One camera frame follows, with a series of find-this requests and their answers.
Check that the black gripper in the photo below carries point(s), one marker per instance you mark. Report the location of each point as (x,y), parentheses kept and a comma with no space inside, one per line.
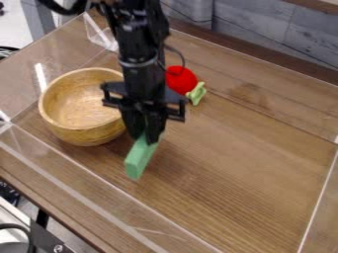
(145,99)

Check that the green rectangular block stick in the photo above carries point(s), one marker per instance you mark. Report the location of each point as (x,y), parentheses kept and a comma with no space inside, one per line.
(139,157)

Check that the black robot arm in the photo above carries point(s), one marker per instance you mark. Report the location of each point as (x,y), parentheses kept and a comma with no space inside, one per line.
(141,28)

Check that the brown wooden bowl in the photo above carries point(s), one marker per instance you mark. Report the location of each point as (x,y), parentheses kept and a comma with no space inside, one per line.
(73,110)

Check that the red plush strawberry toy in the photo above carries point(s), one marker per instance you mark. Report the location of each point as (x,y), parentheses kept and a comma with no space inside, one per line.
(183,82)

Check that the black equipment bottom left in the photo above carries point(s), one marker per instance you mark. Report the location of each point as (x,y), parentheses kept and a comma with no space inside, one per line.
(41,241)

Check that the clear acrylic corner bracket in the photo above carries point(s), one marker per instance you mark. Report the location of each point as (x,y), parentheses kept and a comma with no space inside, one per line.
(99,36)

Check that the clear acrylic front wall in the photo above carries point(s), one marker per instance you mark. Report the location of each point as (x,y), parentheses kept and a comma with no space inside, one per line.
(113,221)

